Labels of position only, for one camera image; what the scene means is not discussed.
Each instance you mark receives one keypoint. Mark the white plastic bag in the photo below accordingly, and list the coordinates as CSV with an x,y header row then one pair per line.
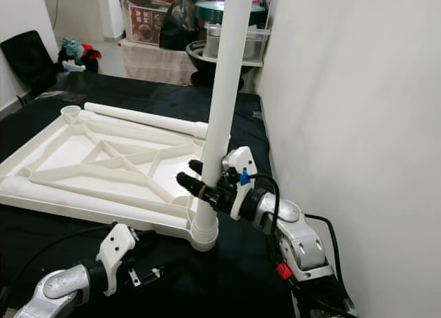
x,y
74,66

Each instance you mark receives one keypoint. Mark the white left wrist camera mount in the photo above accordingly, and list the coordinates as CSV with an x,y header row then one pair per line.
x,y
116,252

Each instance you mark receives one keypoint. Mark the green pot with lid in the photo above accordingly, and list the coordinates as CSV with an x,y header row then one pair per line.
x,y
210,13

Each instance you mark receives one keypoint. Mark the black bag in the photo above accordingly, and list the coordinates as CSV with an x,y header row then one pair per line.
x,y
179,21

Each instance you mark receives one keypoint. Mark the red stuffed toy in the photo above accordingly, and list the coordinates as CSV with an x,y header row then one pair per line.
x,y
91,52

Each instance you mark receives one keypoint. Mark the beige cloth covered bench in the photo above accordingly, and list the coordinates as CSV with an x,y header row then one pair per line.
x,y
155,63

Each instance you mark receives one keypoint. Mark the clear plastic storage box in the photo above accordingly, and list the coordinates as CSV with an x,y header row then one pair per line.
x,y
255,43

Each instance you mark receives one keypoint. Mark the black wok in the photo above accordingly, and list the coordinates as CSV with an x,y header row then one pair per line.
x,y
203,70

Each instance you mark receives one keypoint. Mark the white plastic table top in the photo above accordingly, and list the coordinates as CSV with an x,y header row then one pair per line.
x,y
83,152

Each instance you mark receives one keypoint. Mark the yellow rubber band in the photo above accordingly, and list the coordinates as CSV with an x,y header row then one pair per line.
x,y
201,190

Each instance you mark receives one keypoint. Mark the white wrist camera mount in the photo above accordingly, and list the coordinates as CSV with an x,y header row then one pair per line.
x,y
116,252
240,165

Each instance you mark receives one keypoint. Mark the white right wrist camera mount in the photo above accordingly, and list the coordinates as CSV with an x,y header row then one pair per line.
x,y
240,165

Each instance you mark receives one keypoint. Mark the red printed carton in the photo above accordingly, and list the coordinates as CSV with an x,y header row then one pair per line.
x,y
147,25

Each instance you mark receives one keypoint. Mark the black tablecloth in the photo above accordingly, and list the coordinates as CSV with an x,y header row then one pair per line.
x,y
41,249

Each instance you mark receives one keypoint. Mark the black folding chair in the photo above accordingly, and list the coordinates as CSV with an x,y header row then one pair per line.
x,y
27,59

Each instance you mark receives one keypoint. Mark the green stuffed toy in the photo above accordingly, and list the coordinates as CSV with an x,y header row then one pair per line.
x,y
70,49

